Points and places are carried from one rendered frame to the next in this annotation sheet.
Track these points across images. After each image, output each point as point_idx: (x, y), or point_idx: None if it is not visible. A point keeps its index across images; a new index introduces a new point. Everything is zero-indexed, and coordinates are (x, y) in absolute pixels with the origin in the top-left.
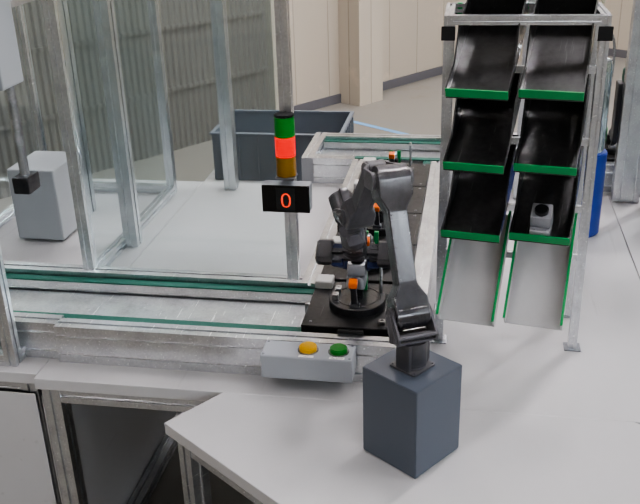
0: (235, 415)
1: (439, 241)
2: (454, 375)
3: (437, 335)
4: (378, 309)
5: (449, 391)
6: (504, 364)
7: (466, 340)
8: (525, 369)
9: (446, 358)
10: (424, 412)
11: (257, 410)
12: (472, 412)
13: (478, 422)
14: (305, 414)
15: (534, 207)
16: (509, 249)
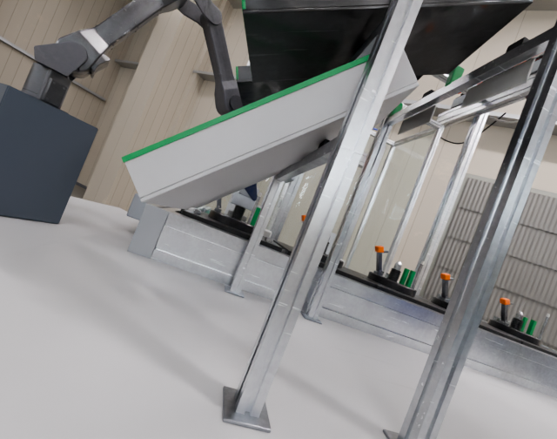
0: (117, 213)
1: None
2: None
3: (34, 49)
4: (219, 217)
5: None
6: (167, 304)
7: (237, 305)
8: (144, 314)
9: (36, 98)
10: None
11: (120, 217)
12: (38, 244)
13: (4, 236)
14: (105, 219)
15: None
16: None
